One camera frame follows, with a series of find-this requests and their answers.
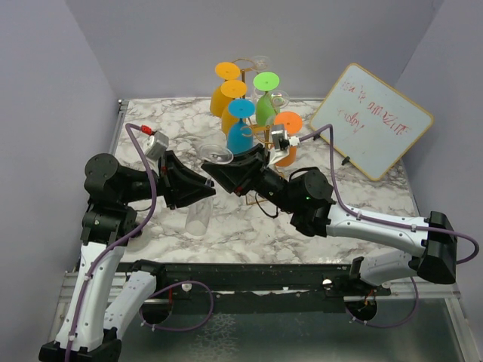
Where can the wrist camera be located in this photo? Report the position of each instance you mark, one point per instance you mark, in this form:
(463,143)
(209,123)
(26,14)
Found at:
(282,143)
(156,144)

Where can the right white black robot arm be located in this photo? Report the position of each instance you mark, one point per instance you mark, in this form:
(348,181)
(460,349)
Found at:
(422,247)

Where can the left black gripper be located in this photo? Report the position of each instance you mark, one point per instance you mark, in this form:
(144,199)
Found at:
(180,185)

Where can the gold wire glass rack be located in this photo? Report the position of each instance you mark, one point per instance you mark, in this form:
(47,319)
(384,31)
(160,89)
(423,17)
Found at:
(257,64)

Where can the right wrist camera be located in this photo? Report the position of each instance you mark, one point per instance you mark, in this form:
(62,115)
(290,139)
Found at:
(282,143)

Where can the yellow plastic wine glass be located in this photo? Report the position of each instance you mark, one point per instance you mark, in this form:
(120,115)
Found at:
(227,71)

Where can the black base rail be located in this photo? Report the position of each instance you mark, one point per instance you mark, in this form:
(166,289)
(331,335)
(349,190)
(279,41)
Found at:
(251,288)

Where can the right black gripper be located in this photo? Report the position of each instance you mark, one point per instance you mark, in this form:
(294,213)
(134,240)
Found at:
(242,173)

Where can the blue plastic wine glass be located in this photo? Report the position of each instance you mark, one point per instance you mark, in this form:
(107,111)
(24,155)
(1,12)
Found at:
(240,137)

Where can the orange plastic wine glass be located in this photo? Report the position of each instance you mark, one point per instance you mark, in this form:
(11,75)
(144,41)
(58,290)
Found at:
(293,124)

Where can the small whiteboard yellow frame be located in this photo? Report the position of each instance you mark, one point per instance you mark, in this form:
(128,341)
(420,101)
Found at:
(374,124)

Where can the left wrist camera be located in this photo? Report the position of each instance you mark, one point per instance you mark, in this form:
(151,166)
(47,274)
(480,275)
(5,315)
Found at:
(156,144)

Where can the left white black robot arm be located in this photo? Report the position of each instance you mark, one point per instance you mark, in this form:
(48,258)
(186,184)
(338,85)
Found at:
(93,327)

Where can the aluminium extrusion rail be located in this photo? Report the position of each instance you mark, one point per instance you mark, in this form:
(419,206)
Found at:
(405,289)

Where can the green plastic wine glass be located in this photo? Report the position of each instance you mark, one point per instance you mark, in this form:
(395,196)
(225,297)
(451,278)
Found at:
(265,82)

